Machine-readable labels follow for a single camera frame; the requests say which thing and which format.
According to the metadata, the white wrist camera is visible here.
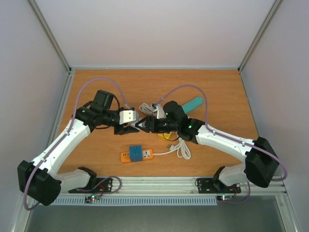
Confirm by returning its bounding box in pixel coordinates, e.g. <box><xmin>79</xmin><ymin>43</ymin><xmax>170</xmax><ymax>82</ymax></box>
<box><xmin>151</xmin><ymin>103</ymin><xmax>166</xmax><ymax>119</ymax></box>
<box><xmin>119</xmin><ymin>110</ymin><xmax>139</xmax><ymax>125</ymax></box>

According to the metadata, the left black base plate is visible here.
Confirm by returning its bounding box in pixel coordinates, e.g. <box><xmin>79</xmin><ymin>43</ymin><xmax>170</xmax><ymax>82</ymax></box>
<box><xmin>69</xmin><ymin>178</ymin><xmax>113</xmax><ymax>194</ymax></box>

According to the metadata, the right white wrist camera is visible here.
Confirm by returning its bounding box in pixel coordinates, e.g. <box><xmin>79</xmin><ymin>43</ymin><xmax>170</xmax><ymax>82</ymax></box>
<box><xmin>151</xmin><ymin>103</ymin><xmax>166</xmax><ymax>119</ymax></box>

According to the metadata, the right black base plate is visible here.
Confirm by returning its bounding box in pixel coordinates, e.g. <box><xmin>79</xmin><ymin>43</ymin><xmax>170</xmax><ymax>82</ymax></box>
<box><xmin>195</xmin><ymin>178</ymin><xmax>241</xmax><ymax>194</ymax></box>

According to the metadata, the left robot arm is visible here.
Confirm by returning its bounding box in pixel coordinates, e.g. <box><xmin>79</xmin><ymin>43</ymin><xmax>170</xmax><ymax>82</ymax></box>
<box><xmin>17</xmin><ymin>90</ymin><xmax>139</xmax><ymax>210</ymax></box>

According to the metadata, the aluminium front rail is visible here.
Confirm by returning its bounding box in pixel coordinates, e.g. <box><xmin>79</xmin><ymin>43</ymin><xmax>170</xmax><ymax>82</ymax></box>
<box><xmin>61</xmin><ymin>176</ymin><xmax>287</xmax><ymax>196</ymax></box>

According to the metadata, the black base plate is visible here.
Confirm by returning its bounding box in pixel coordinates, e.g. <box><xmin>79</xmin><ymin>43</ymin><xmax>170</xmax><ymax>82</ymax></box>
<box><xmin>195</xmin><ymin>178</ymin><xmax>241</xmax><ymax>194</ymax></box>
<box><xmin>69</xmin><ymin>178</ymin><xmax>113</xmax><ymax>194</ymax></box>

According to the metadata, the left small circuit board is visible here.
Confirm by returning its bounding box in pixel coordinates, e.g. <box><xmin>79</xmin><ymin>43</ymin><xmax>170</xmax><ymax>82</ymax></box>
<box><xmin>84</xmin><ymin>195</ymin><xmax>101</xmax><ymax>204</ymax></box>

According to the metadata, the grey white plug adapter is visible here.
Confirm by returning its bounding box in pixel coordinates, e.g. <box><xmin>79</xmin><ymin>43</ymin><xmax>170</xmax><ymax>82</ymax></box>
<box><xmin>129</xmin><ymin>118</ymin><xmax>145</xmax><ymax>130</ymax></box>

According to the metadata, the small circuit board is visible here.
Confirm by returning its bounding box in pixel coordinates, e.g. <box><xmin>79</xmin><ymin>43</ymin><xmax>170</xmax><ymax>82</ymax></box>
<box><xmin>84</xmin><ymin>195</ymin><xmax>101</xmax><ymax>204</ymax></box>
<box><xmin>217</xmin><ymin>195</ymin><xmax>233</xmax><ymax>202</ymax></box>

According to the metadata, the orange strip white cable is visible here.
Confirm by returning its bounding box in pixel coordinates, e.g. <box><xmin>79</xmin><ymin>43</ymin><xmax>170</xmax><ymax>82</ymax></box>
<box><xmin>153</xmin><ymin>140</ymin><xmax>191</xmax><ymax>160</ymax></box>

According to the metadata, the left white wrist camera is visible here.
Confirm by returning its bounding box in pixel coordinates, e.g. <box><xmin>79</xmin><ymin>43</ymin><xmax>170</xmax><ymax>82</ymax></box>
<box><xmin>119</xmin><ymin>110</ymin><xmax>139</xmax><ymax>125</ymax></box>

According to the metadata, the blue cube socket adapter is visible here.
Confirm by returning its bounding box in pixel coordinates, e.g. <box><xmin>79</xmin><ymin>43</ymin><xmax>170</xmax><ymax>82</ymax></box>
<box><xmin>129</xmin><ymin>145</ymin><xmax>143</xmax><ymax>162</ymax></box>

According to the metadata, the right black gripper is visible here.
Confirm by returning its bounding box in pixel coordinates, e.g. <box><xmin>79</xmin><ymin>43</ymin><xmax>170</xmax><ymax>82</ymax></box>
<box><xmin>135</xmin><ymin>115</ymin><xmax>180</xmax><ymax>136</ymax></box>

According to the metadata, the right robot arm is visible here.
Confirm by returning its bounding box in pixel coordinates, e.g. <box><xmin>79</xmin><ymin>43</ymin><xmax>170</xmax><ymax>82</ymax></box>
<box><xmin>135</xmin><ymin>101</ymin><xmax>279</xmax><ymax>192</ymax></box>

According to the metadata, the grey slotted cable duct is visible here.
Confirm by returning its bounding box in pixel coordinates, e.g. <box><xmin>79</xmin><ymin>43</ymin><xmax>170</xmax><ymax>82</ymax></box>
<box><xmin>32</xmin><ymin>196</ymin><xmax>218</xmax><ymax>206</ymax></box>

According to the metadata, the teal power strip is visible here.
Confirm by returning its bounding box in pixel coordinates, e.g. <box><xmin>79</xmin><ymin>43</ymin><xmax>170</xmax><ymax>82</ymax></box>
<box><xmin>182</xmin><ymin>96</ymin><xmax>204</xmax><ymax>114</ymax></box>

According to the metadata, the orange power strip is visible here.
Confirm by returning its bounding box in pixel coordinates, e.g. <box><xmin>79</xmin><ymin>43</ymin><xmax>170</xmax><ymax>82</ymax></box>
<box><xmin>120</xmin><ymin>149</ymin><xmax>154</xmax><ymax>163</ymax></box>

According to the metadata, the yellow plug adapter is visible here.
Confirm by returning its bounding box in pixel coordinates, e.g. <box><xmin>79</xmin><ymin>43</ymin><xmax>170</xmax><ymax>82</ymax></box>
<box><xmin>158</xmin><ymin>132</ymin><xmax>177</xmax><ymax>142</ymax></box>

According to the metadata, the right small circuit board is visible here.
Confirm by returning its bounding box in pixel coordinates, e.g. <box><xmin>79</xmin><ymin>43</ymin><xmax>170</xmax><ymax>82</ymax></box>
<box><xmin>217</xmin><ymin>195</ymin><xmax>233</xmax><ymax>202</ymax></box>

